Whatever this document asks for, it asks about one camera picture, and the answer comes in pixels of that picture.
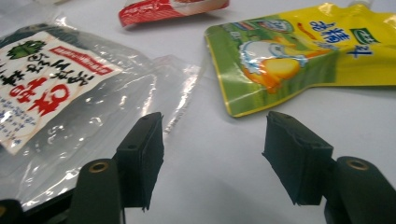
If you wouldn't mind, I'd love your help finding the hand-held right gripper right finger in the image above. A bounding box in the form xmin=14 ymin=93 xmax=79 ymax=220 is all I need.
xmin=262 ymin=110 xmax=334 ymax=206

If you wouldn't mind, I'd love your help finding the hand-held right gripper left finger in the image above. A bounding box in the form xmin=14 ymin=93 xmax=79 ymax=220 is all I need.
xmin=112 ymin=111 xmax=165 ymax=212

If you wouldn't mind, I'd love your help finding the clear seaweed bag white label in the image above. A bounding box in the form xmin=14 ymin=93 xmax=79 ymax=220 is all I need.
xmin=0 ymin=17 xmax=202 ymax=213

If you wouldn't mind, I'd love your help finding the yellow green spout pouch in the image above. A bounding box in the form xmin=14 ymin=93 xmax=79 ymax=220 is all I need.
xmin=204 ymin=0 xmax=396 ymax=119

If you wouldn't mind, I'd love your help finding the red white pouch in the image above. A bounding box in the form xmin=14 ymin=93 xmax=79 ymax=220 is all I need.
xmin=118 ymin=0 xmax=231 ymax=28

